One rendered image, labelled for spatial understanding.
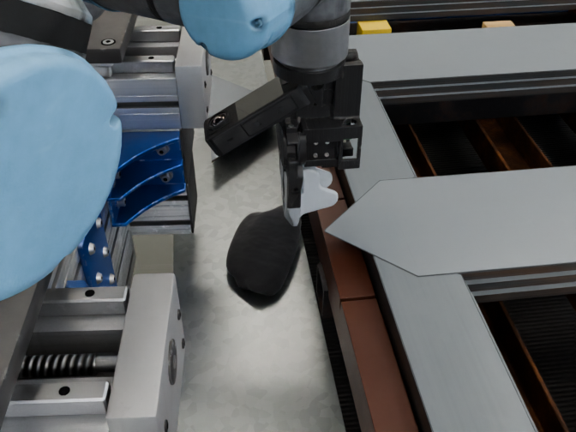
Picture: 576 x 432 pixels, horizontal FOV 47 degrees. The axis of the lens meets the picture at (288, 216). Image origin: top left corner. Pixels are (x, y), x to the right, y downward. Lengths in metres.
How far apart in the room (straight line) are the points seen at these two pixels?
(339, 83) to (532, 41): 0.69
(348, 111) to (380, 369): 0.26
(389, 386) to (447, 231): 0.22
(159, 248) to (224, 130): 1.42
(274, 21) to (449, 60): 0.72
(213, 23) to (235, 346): 0.50
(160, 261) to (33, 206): 1.75
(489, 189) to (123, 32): 0.49
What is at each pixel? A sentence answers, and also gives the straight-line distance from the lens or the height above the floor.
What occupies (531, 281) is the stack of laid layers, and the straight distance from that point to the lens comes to 0.81.
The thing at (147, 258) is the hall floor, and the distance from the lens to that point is 2.05.
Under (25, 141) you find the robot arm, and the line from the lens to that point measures 0.28.
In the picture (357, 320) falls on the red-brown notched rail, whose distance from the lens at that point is 0.73.
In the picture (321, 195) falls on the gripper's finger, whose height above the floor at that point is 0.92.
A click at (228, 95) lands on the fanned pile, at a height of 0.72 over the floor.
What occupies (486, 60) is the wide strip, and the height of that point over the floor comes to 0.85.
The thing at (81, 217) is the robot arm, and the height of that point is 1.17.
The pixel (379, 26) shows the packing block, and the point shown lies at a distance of 1.40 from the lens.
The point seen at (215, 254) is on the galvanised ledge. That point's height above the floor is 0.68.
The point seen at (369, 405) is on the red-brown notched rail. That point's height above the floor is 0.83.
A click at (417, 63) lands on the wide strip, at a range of 1.18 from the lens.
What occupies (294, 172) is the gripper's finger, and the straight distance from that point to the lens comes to 0.69.
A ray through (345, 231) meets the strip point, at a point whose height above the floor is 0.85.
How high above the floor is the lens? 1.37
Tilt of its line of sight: 39 degrees down
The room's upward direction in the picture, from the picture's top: straight up
